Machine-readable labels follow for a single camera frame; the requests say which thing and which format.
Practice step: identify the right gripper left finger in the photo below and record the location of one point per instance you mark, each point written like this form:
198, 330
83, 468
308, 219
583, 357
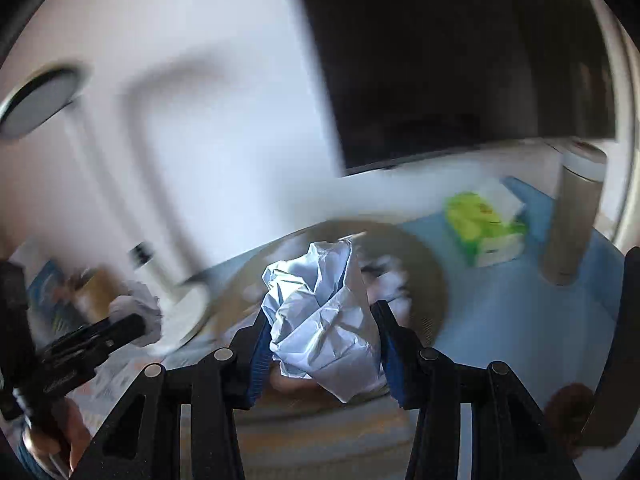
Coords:
140, 439

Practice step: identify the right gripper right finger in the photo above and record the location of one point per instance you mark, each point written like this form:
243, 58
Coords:
510, 439

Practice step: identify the paper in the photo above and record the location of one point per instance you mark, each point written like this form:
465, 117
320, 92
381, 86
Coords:
139, 300

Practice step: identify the white paper ball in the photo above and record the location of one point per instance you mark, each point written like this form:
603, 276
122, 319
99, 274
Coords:
321, 326

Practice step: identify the person's left hand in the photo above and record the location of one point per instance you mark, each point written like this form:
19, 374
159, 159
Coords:
38, 449

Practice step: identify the blue illustrated book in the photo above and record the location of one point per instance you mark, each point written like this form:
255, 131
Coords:
50, 308

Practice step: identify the bamboo pen holder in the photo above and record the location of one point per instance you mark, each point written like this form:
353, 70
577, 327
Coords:
94, 290

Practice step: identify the white desk lamp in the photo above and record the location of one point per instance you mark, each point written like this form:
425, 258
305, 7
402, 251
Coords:
184, 307

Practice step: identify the green tissue pack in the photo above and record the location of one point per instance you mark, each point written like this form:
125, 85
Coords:
487, 224

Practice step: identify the brown ribbed bowl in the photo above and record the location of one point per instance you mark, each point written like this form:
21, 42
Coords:
396, 267

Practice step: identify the steel thermos bottle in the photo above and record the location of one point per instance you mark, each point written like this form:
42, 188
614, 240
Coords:
574, 212

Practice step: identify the round lamp head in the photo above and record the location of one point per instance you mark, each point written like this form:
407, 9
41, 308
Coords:
42, 95

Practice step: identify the black monitor screen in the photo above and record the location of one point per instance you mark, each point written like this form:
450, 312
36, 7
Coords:
408, 79

